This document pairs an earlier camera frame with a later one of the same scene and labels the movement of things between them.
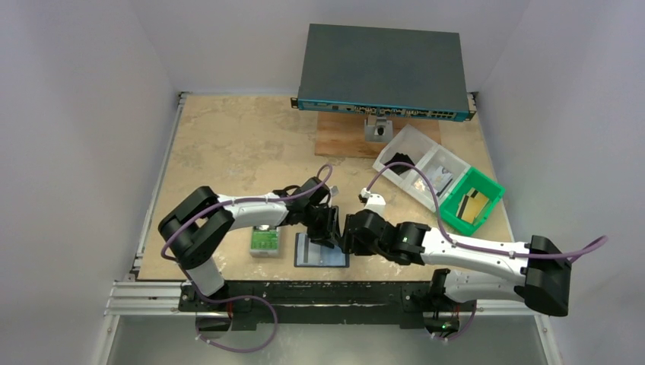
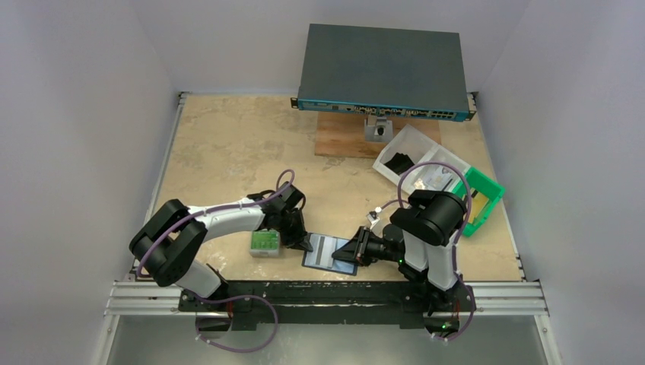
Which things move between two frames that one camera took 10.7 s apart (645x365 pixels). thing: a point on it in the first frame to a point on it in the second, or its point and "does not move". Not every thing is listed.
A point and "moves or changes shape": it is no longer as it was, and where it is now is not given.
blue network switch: x=390 y=72 does not move
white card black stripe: x=308 y=253 moves or changes shape
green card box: x=265 y=242 does not move
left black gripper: x=326 y=225 to x=294 y=230
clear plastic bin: x=411 y=146 does not move
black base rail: x=241 y=305 does not move
